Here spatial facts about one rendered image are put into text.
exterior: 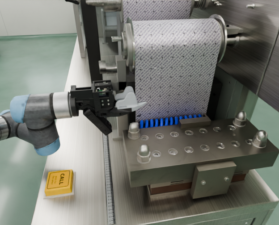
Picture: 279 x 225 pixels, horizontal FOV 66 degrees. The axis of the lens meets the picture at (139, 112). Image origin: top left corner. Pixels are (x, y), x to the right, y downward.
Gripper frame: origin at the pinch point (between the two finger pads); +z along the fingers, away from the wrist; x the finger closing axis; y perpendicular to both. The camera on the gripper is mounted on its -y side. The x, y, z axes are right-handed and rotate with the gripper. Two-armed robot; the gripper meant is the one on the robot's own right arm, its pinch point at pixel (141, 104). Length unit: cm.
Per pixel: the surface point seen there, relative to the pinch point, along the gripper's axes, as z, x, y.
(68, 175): -23.6, -8.9, -16.5
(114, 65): -7.1, 8.3, 9.5
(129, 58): -3.2, 0.6, 14.3
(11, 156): -102, 106, -109
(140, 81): -0.5, -0.2, 7.5
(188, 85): 14.1, -0.2, 5.3
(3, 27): -243, 556, -83
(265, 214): 31.5, -25.9, -25.2
